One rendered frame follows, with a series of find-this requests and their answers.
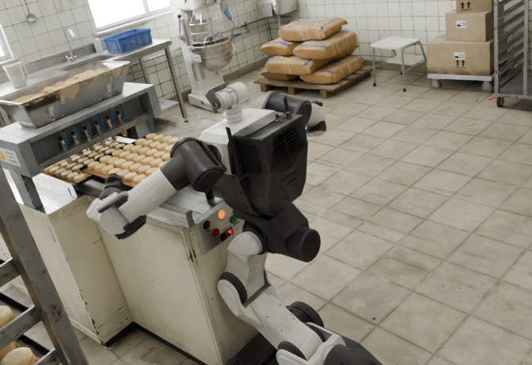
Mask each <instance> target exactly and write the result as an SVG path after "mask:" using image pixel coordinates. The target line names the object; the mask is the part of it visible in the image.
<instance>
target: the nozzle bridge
mask: <svg viewBox="0 0 532 365"><path fill-rule="evenodd" d="M120 105H122V107H123V112H124V118H123V124H119V121H118V119H117V114H116V111H119V112H120V114H121V116H122V117H123V112H122V108H121V107H120ZM109 109H110V110H111V111H112V115H113V123H112V126H113V129H111V130H109V129H108V125H107V123H106V118H105V116H108V118H109V119H110V120H111V122H112V116H111V113H110V111H109ZM98 114H99V115H100V117H101V121H102V125H103V126H102V129H101V131H102V134H101V135H98V134H97V130H96V128H95V123H94V121H95V120H97V122H98V123H99V125H100V127H101V121H100V118H99V116H98ZM161 115H162V110H161V106H160V104H159V100H158V95H157V93H156V90H155V87H154V85H149V84H139V83H128V82H125V83H124V86H123V92H122V93H120V94H118V95H115V96H114V97H110V98H109V99H107V100H104V101H102V102H99V103H97V104H95V105H92V106H89V107H88V108H84V109H83V110H81V111H78V112H76V113H73V114H71V115H69V116H66V117H63V118H62V119H60V120H56V121H55V122H52V123H50V124H47V125H45V126H43V127H40V128H37V129H35V128H31V127H25V126H21V125H20V124H19V123H18V122H16V123H14V124H11V125H9V126H6V127H3V128H1V129H0V163H1V166H2V168H4V169H8V170H9V172H10V175H11V177H12V178H13V182H14V184H15V185H16V188H17V190H18V193H19V195H20V197H21V200H22V202H23V204H24V205H25V206H27V207H30V208H32V209H35V210H37V209H38V208H40V207H42V206H43V203H42V201H41V198H40V196H39V193H38V191H37V190H36V186H35V184H34V182H33V180H32V178H33V177H35V176H37V175H39V174H41V173H42V172H41V170H43V169H46V168H47V167H49V166H51V165H54V164H56V163H58V162H60V161H62V160H64V159H66V158H68V157H70V156H72V155H74V154H77V153H79V152H81V151H83V150H85V149H87V148H89V147H91V146H93V145H95V144H98V143H100V142H102V141H104V140H106V139H108V138H110V137H112V136H114V135H116V134H119V133H120V132H122V131H125V130H127V129H128V128H130V127H133V126H135V129H136V131H137V134H138V137H139V139H140V138H142V137H144V136H146V135H148V134H150V133H152V132H153V133H155V134H157V133H156V131H155V128H154V123H153V120H152V118H157V117H159V116H161ZM86 119H87V120H88V121H89V124H90V127H91V133H90V137H91V139H90V140H87V139H86V137H85V134H84V131H83V130H84V129H83V126H85V125H86V128H87V129H88V131H89V125H88V122H87V120H86ZM74 124H76V126H77V128H78V133H79V139H78V142H79V145H77V146H75V145H74V141H73V139H72V134H71V132H72V131H74V133H75V134H76V136H77V137H78V133H77V130H76V127H75V126H74ZM62 129H63V130H64V132H65V134H66V140H67V144H66V148H67V150H66V151H63V149H62V147H61V145H60V143H59V136H62V138H63V140H64V142H65V143H66V140H65V137H64V134H63V131H62Z"/></svg>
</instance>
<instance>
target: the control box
mask: <svg viewBox="0 0 532 365"><path fill-rule="evenodd" d="M220 211H224V212H225V215H224V217H223V218H222V219H221V218H219V212H220ZM232 216H234V214H233V209H232V208H231V207H230V206H228V205H227V204H226V203H225V201H224V200H223V201H222V202H221V203H219V204H218V205H216V206H215V207H213V208H212V209H210V210H209V211H207V212H206V213H204V214H203V215H201V216H200V217H199V218H197V219H196V220H194V223H195V225H194V227H193V229H194V231H195V233H196V238H197V241H198V244H199V249H200V252H201V253H204V254H207V253H208V252H210V251H211V250H212V249H213V248H214V247H215V246H217V245H218V244H220V243H221V242H223V241H224V240H223V239H222V234H223V233H224V234H225V236H226V239H227V238H228V237H229V236H230V235H229V233H228V229H229V228H230V229H231V232H232V234H233V233H234V232H236V231H237V230H239V229H240V228H241V227H243V224H244V220H242V219H238V218H237V221H236V223H232V222H231V221H230V219H231V217H232ZM206 221H209V222H210V226H209V228H208V229H205V228H204V226H203V225H204V223H205V222H206ZM214 229H219V235H218V236H214V235H213V230H214ZM232 234H231V235H232ZM226 239H225V240H226Z"/></svg>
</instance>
